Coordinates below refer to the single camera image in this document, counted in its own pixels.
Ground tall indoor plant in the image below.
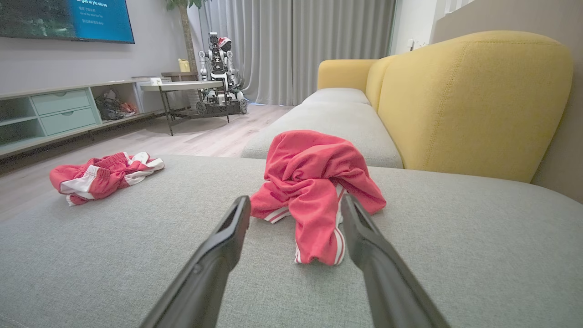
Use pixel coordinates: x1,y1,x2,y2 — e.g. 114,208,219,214
165,0,204,73

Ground wall-mounted flat television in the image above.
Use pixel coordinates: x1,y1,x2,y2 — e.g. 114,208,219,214
0,0,135,44

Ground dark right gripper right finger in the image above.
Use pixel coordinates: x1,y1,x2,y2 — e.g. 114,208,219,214
340,194,451,328

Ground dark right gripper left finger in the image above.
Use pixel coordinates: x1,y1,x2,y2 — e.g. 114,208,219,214
139,195,252,328

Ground red white mesh shorts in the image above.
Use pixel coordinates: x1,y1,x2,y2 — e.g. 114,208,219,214
49,152,165,206

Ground red garment with thin stripes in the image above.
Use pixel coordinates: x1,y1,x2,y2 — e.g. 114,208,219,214
250,130,387,266

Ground round white coffee table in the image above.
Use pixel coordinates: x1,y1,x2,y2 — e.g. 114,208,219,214
139,81,230,136

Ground white wheeled background robot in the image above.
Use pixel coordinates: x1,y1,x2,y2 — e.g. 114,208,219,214
196,32,249,115

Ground grey and yellow sofa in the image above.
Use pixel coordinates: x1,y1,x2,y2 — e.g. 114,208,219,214
0,31,583,328

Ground pale green TV cabinet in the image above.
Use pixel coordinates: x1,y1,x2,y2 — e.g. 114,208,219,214
0,78,171,160

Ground grey pleated curtain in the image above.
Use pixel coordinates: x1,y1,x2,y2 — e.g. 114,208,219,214
199,0,397,106

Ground dark bundle of clutter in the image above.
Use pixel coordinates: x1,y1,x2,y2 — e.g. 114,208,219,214
95,89,137,121

